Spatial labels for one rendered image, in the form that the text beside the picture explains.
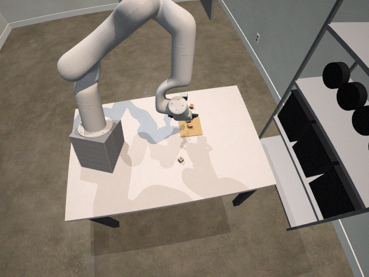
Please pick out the tan square mat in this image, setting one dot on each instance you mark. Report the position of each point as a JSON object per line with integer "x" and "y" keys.
{"x": 194, "y": 131}

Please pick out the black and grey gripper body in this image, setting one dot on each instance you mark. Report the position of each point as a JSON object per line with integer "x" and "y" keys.
{"x": 189, "y": 118}

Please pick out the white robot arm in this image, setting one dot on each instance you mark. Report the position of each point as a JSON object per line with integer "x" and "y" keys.
{"x": 82, "y": 63}

